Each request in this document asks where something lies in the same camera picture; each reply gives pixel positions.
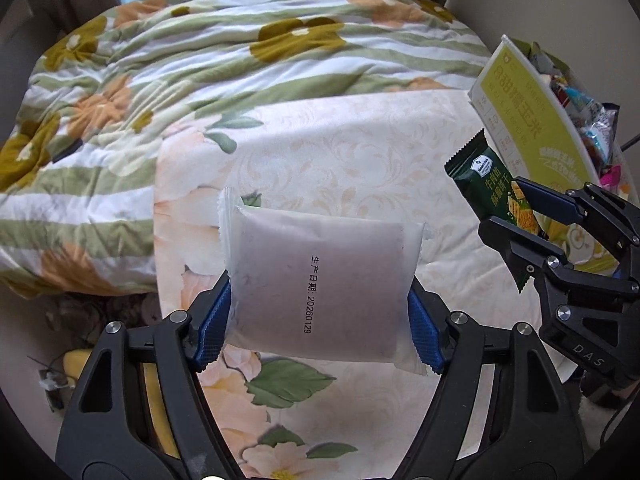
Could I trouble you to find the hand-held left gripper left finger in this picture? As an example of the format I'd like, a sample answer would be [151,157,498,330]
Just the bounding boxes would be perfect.
[55,270,246,480]

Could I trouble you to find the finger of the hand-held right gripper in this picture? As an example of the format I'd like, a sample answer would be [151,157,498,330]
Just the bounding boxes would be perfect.
[515,176,640,248]
[478,216,640,306]

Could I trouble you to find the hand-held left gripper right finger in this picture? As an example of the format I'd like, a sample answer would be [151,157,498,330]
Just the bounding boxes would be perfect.
[400,282,591,480]

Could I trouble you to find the green snack bar packet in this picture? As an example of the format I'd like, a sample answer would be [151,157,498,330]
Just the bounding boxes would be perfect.
[445,129,551,296]

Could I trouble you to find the yellow-green cardboard box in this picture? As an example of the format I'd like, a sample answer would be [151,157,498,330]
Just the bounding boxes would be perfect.
[467,35,631,276]

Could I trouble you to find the white translucent snack packet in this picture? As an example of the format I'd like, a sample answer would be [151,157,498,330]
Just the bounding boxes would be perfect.
[217,186,433,376]

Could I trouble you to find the pile of assorted snack packets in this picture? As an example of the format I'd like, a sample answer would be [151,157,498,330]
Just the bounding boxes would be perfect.
[527,42,631,196]

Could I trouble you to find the small metal clip stand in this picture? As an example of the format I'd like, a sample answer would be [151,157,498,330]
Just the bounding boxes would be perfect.
[37,367,71,411]

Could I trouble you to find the floral cream tablecloth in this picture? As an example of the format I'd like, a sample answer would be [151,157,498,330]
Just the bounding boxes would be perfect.
[152,87,626,480]

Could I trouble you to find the floral striped blanket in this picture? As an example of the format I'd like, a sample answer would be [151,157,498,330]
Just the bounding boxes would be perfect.
[0,0,493,296]

